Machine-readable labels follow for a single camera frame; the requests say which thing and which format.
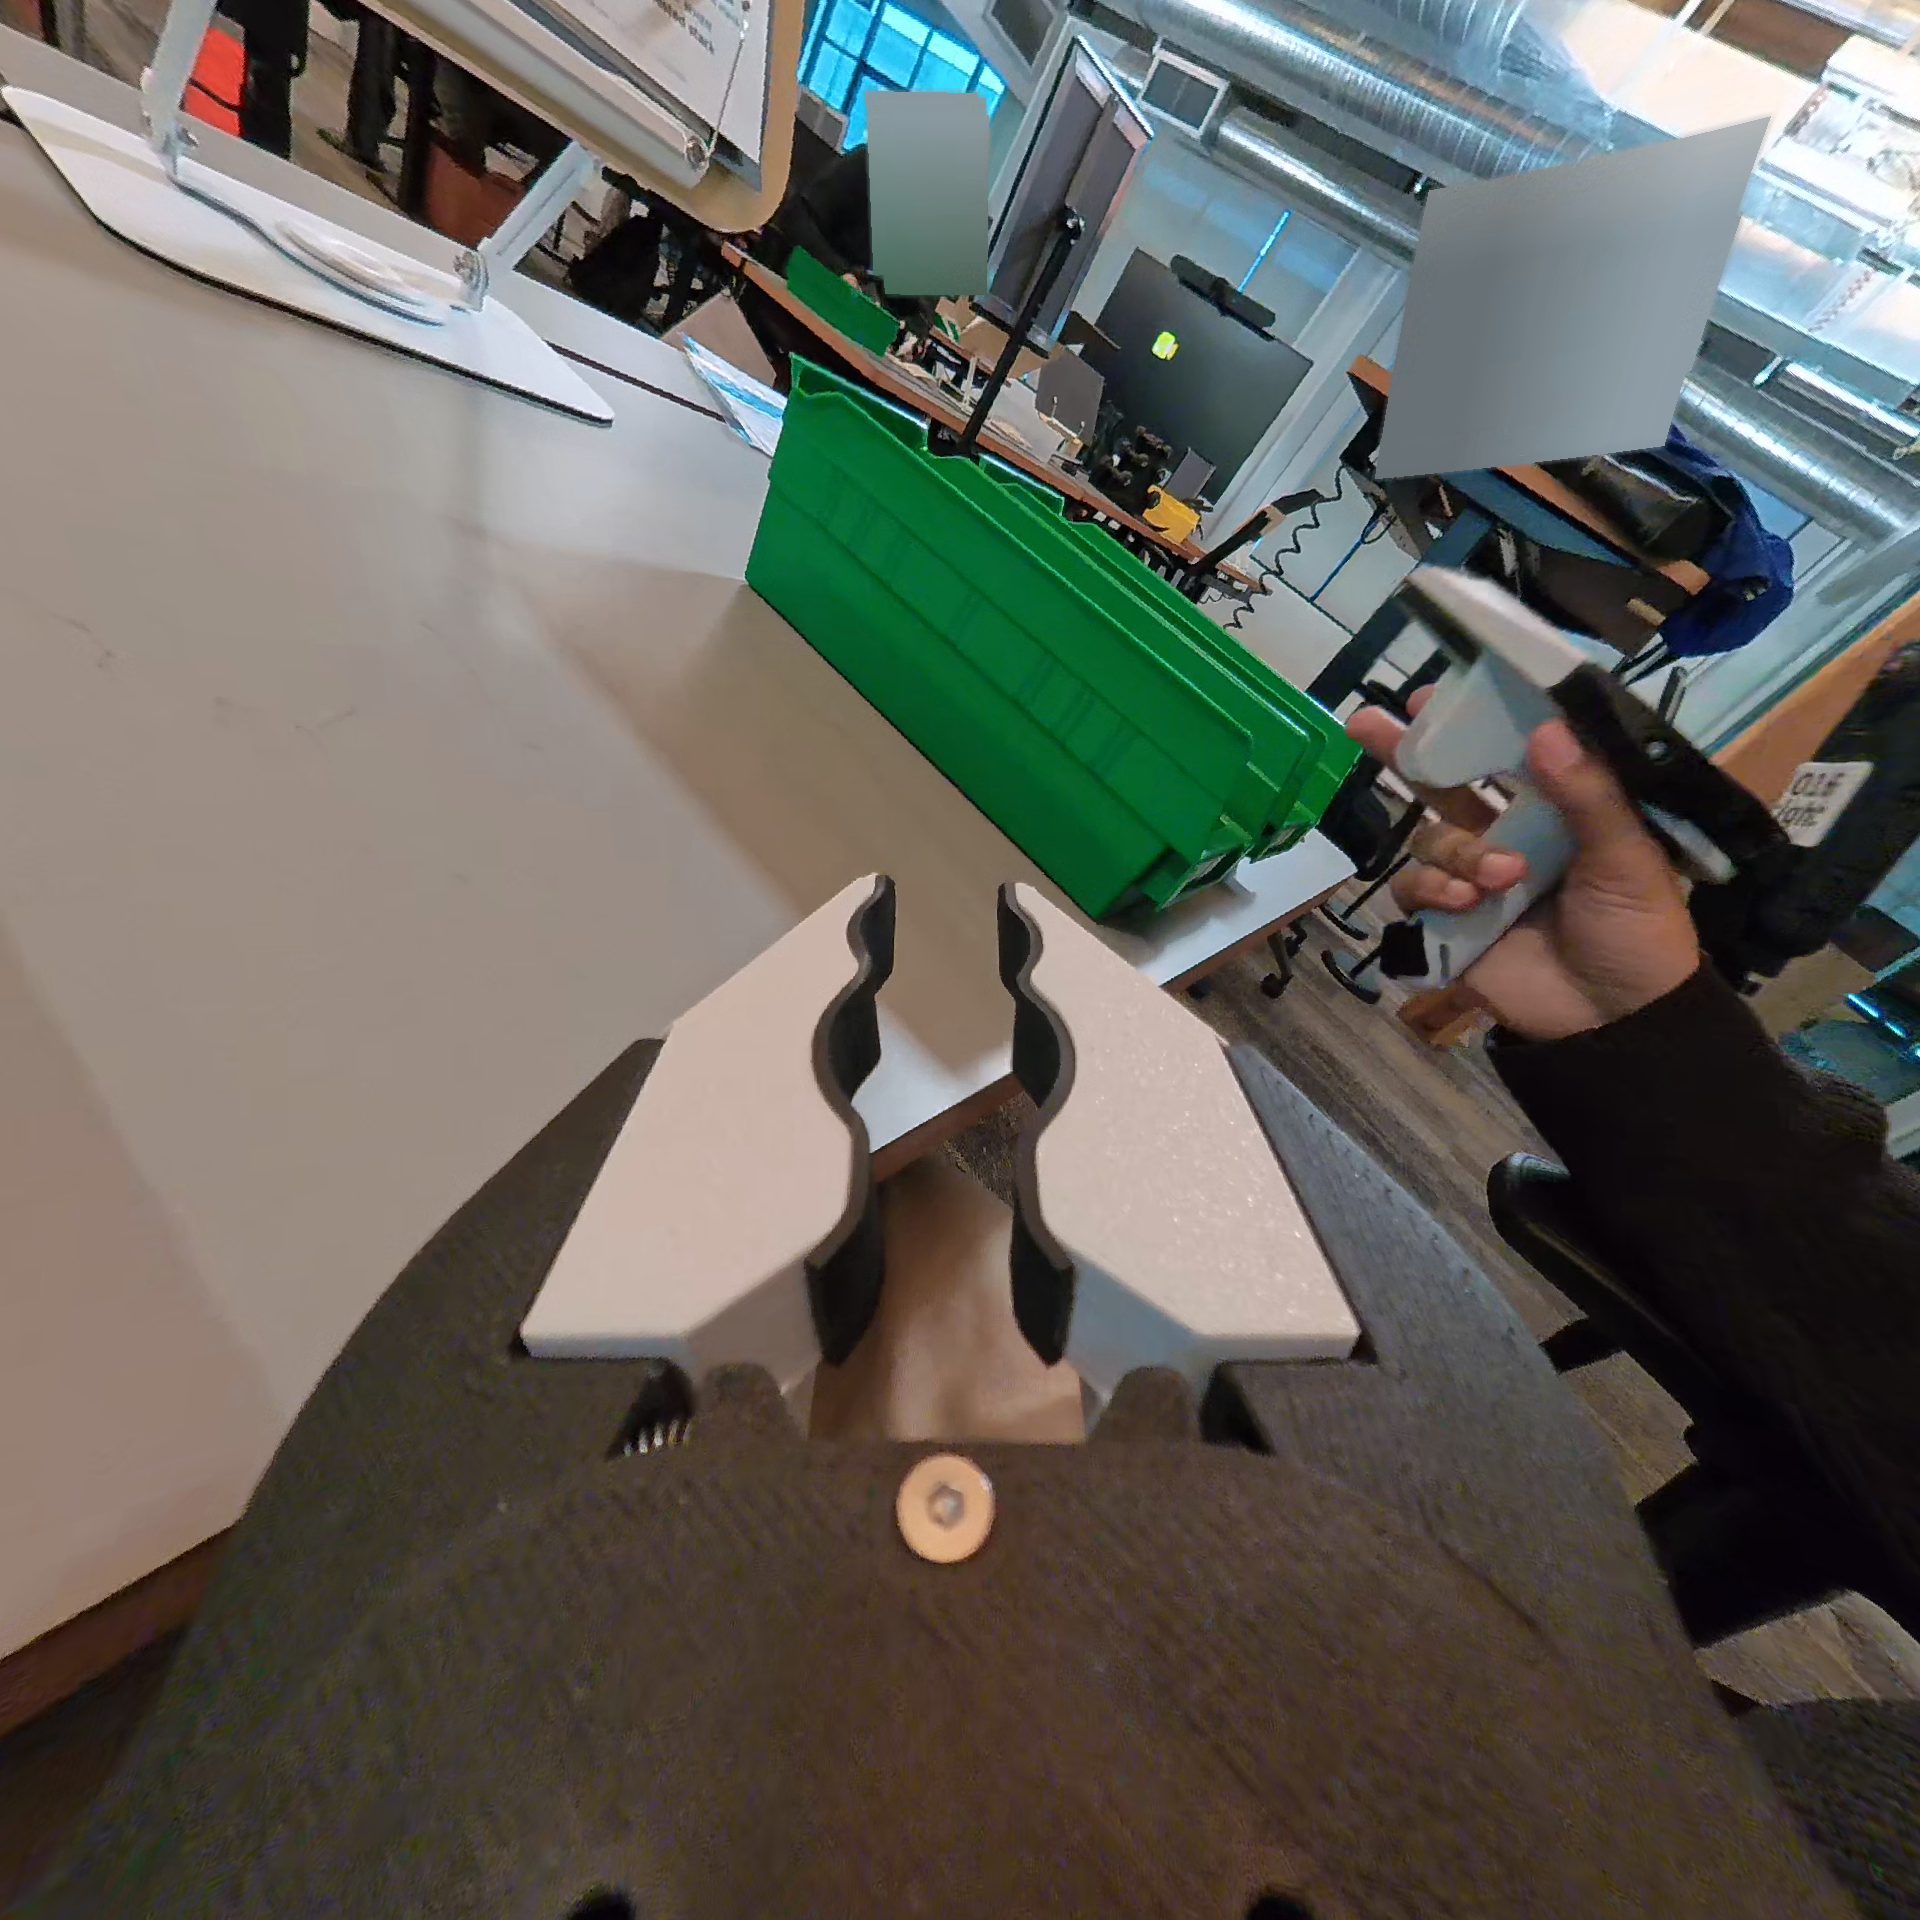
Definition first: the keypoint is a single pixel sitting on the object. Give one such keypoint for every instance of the black office chair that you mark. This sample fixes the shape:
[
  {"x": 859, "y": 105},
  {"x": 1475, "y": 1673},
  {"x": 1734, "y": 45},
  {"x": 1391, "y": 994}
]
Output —
[{"x": 1560, "y": 1229}]

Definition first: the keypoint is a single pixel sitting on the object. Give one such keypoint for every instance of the clear bag of papers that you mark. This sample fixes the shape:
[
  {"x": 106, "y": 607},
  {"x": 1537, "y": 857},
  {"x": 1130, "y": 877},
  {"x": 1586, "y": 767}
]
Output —
[{"x": 744, "y": 393}]

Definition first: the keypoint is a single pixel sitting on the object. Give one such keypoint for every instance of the person's right hand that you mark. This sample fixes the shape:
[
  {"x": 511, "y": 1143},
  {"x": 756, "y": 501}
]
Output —
[{"x": 1611, "y": 915}]

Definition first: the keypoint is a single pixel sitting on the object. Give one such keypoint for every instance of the white printed sign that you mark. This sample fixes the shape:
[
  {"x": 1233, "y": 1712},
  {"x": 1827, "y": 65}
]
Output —
[{"x": 1822, "y": 801}]

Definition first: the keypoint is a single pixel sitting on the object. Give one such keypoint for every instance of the white document stand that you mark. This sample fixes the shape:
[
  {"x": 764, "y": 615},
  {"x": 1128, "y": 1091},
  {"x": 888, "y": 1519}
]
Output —
[{"x": 450, "y": 329}]

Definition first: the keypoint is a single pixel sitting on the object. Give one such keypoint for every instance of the grey pole-mounted monitor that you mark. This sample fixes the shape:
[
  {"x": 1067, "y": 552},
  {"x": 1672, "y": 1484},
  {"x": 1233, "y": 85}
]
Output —
[{"x": 1072, "y": 180}]

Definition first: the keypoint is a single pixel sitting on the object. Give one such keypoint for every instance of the orange traffic cone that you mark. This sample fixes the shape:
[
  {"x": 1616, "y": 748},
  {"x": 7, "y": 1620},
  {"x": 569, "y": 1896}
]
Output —
[{"x": 222, "y": 82}]

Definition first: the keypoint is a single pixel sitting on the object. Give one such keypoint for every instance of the printed instruction sheet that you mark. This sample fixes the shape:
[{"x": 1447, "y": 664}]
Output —
[{"x": 662, "y": 60}]

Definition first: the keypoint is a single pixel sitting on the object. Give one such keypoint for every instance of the black monitor pole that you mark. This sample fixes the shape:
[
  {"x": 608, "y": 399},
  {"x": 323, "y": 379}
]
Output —
[{"x": 1008, "y": 339}]

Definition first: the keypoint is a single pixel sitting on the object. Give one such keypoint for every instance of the grey desk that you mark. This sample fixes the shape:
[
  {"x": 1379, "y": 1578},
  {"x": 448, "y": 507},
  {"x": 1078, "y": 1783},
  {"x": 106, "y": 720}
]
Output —
[{"x": 376, "y": 749}]

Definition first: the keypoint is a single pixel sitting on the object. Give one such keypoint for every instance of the yellow object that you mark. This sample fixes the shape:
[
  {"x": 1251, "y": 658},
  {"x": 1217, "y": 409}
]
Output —
[{"x": 1174, "y": 512}]

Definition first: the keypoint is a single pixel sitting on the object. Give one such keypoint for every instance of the person's right forearm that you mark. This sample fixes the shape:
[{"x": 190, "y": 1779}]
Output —
[{"x": 1695, "y": 1201}]

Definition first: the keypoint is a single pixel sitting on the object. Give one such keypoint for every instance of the small green bin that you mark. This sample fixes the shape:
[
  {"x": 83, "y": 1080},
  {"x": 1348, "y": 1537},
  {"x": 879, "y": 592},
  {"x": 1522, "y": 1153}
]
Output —
[{"x": 840, "y": 307}]

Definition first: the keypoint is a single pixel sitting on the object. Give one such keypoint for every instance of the large black television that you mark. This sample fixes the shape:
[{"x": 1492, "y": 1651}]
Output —
[{"x": 1201, "y": 405}]

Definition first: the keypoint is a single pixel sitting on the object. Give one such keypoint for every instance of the silver spiral duct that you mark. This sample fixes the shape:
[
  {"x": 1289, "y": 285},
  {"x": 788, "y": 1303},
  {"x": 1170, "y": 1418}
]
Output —
[{"x": 1799, "y": 451}]

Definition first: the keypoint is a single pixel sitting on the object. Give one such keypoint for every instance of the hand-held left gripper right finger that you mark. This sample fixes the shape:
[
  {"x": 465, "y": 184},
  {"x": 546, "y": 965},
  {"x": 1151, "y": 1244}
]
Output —
[{"x": 1184, "y": 1213}]

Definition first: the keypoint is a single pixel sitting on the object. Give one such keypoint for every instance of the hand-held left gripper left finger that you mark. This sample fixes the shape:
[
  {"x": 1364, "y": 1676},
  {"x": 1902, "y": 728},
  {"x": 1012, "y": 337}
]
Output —
[{"x": 704, "y": 1201}]

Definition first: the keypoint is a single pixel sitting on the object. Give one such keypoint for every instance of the blue jacket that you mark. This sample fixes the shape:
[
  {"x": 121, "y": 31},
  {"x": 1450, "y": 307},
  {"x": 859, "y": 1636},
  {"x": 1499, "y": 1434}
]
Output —
[{"x": 1739, "y": 556}]

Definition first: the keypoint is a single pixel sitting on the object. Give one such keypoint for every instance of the black webcam bar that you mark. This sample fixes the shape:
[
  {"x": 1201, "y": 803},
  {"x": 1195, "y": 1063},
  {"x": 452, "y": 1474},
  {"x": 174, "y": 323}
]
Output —
[{"x": 1223, "y": 283}]

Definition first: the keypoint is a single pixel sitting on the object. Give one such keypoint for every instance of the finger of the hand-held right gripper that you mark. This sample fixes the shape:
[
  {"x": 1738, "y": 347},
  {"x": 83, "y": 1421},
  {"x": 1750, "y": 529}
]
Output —
[{"x": 1499, "y": 629}]

